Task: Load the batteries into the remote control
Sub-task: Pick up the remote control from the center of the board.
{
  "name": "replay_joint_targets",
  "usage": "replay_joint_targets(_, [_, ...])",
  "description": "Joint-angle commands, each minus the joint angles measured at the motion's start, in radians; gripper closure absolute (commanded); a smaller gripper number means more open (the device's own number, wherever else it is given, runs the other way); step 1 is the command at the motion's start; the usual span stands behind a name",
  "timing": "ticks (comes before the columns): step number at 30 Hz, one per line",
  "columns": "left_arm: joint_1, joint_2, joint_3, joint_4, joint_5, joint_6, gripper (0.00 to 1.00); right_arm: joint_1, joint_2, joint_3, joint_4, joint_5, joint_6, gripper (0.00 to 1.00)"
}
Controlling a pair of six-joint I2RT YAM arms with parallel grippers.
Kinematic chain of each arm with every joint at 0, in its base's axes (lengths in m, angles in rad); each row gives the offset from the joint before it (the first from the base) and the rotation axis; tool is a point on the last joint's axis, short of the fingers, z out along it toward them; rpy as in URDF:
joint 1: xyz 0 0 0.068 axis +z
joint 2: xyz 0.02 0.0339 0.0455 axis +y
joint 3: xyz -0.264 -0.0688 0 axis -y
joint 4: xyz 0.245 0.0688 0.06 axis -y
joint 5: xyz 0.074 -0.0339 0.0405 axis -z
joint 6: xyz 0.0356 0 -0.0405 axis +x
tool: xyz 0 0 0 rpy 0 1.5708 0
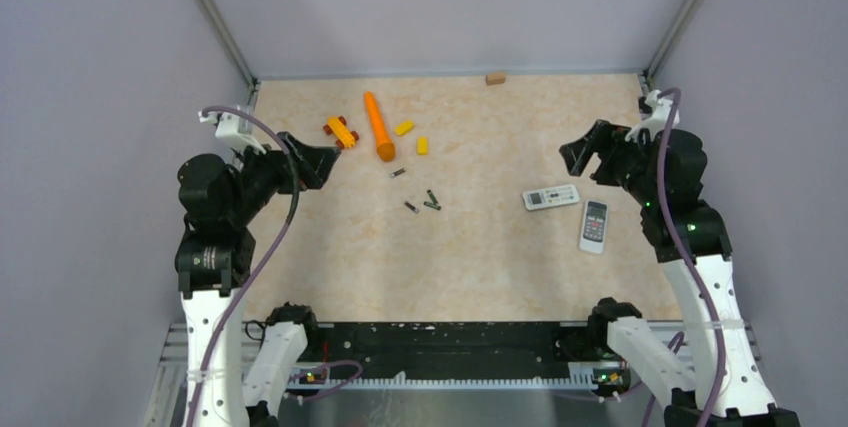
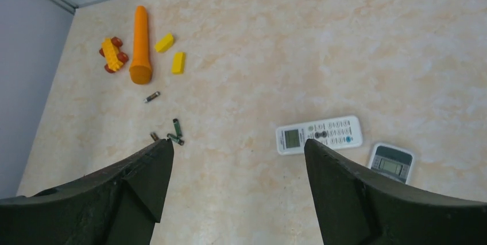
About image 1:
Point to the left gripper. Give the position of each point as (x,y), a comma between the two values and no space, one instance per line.
(316,162)

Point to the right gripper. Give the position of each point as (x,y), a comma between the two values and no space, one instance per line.
(578,153)

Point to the white remote with dark screen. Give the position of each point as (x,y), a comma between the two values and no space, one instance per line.
(594,227)

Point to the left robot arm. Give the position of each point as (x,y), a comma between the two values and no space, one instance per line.
(214,258)

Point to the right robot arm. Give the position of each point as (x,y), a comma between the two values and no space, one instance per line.
(663,173)

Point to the white air conditioner remote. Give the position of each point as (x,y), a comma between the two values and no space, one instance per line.
(550,197)

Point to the yellow toy car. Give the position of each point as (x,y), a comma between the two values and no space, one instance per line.
(337,126)

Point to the orange toy microphone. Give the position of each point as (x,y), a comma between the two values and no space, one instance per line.
(384,146)

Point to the yellow block upper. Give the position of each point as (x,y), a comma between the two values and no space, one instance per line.
(404,128)

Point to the yellow block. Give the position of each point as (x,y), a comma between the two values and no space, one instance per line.
(422,146)
(404,128)

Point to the dark battery on table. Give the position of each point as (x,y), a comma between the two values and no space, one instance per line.
(411,207)

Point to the yellow block lower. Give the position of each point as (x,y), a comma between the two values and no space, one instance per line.
(422,146)

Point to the brown wooden block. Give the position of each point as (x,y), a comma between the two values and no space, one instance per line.
(495,78)

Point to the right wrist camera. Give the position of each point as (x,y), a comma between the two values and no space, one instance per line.
(657,107)

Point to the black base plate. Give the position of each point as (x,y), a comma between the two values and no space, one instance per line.
(557,354)

